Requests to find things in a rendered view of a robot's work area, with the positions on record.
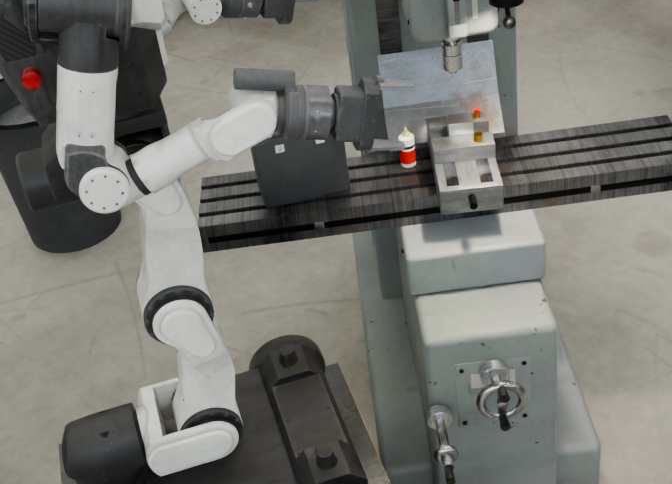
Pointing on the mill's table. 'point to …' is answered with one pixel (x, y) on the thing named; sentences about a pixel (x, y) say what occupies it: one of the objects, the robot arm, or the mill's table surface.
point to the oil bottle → (407, 149)
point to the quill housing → (415, 0)
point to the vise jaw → (462, 148)
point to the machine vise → (465, 174)
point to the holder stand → (299, 169)
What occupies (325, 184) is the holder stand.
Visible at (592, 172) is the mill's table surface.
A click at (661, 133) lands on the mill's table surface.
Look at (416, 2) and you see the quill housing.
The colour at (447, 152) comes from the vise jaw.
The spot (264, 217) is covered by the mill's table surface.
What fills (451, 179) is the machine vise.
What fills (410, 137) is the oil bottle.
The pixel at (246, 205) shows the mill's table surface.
